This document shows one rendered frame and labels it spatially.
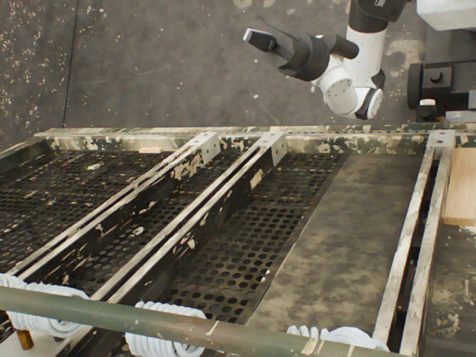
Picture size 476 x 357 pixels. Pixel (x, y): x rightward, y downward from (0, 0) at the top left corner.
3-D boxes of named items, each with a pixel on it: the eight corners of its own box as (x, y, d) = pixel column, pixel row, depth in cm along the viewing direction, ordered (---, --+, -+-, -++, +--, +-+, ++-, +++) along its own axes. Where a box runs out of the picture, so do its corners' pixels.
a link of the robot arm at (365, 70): (341, 88, 141) (351, 10, 126) (386, 102, 136) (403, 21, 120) (321, 109, 135) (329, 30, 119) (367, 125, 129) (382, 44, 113)
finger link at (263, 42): (250, 25, 88) (272, 34, 93) (242, 43, 89) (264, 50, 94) (256, 29, 87) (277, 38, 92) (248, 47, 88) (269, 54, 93)
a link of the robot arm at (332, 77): (279, 54, 106) (309, 65, 115) (301, 95, 102) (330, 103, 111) (320, 15, 100) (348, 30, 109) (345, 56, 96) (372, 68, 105)
